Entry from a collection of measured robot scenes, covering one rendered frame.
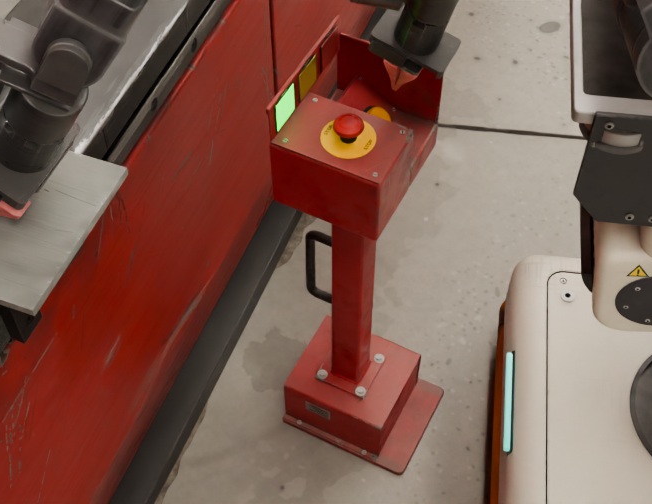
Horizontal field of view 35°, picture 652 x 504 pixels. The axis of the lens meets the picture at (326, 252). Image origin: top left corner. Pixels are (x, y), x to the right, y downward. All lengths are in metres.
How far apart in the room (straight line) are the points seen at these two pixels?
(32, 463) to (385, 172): 0.58
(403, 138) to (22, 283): 0.58
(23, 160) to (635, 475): 1.10
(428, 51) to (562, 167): 1.15
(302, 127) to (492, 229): 0.98
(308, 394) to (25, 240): 0.97
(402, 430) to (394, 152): 0.77
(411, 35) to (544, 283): 0.70
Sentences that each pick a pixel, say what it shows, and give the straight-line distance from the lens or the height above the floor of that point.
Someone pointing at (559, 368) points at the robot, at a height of 0.28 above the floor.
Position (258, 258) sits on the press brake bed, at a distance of 2.14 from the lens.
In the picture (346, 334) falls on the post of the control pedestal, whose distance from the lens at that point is 1.76.
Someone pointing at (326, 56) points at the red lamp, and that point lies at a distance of 1.42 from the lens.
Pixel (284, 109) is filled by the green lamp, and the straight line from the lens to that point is 1.34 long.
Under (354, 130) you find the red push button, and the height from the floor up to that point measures 0.81.
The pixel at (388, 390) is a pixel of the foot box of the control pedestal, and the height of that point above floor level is 0.12.
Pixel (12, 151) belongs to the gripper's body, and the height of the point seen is 1.11.
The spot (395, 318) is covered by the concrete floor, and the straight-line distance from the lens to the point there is 2.11.
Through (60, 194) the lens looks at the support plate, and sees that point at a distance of 1.03.
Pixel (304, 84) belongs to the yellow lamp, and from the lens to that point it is 1.38.
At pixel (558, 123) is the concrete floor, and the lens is 2.50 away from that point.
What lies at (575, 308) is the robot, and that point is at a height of 0.28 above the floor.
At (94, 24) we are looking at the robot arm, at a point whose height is 1.25.
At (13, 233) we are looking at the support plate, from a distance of 1.01.
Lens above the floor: 1.76
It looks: 53 degrees down
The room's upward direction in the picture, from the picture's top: 1 degrees counter-clockwise
